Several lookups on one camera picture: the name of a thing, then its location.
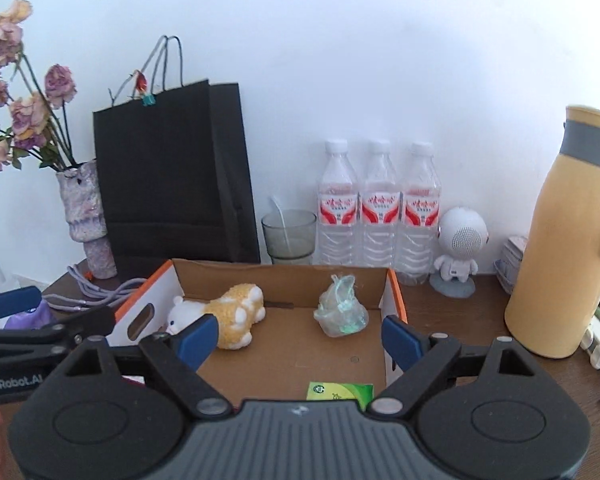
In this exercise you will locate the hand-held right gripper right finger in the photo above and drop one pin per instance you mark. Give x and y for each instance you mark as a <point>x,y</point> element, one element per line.
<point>400,344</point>

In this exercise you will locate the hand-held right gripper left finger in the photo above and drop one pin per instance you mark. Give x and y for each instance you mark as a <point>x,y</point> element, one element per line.
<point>197,342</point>

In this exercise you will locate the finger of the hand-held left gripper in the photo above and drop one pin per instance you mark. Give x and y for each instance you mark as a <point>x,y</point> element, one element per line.
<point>12,302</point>
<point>90,325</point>

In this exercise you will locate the orange red cardboard box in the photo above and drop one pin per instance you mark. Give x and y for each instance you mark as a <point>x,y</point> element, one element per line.
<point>290,340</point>

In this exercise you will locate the purple tissue pack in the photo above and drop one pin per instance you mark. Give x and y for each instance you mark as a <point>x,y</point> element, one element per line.
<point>35,316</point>

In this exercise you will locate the yellow white plush toy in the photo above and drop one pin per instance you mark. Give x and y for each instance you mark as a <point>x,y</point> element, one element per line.
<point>235,310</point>

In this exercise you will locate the crumpled clear plastic bag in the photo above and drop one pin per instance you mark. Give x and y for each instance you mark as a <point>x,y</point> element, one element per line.
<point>340,310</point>

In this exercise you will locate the green packet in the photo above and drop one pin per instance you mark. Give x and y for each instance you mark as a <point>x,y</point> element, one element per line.
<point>340,391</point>

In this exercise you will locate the red label water bottle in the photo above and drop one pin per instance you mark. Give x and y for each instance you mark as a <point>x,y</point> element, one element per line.
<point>419,240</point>
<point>337,230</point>
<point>380,230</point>

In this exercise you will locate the mottled purple white vase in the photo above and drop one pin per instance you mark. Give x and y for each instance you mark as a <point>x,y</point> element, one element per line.
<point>87,210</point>

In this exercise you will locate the white robot figure speaker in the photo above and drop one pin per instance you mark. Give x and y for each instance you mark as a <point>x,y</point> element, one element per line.
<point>460,235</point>

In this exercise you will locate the grey glass cup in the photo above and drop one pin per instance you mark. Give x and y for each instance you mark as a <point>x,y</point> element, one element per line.
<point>290,240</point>

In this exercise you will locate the white grey packet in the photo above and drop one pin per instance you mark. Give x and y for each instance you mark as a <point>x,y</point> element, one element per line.
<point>512,260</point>

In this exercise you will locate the white stirrer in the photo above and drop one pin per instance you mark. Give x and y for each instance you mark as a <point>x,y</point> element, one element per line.
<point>280,215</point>

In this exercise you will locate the black paper bag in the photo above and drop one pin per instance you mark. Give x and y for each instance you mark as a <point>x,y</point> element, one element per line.
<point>170,170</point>

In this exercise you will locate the yellow thermos jug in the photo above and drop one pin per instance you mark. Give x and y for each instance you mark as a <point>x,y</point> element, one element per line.
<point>555,260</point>

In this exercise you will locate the dried pink flowers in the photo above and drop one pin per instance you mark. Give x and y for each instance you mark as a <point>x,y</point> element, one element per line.
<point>60,85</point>

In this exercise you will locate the teal binder clip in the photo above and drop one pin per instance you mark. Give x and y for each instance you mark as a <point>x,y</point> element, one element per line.
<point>148,100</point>

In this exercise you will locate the red bud twig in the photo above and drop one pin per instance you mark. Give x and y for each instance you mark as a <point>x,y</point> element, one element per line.
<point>141,80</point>

